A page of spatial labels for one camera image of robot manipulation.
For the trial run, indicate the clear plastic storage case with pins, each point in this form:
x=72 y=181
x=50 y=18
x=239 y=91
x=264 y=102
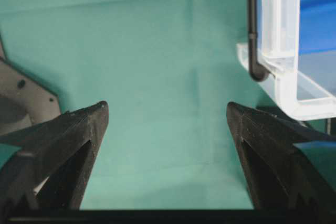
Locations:
x=301 y=85

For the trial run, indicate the black case latch handle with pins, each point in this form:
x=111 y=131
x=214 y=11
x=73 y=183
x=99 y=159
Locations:
x=257 y=71

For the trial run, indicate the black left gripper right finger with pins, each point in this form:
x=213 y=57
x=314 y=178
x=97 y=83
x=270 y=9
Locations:
x=277 y=171

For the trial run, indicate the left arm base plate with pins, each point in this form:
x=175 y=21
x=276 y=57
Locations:
x=24 y=102

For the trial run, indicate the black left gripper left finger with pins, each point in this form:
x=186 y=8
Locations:
x=53 y=162

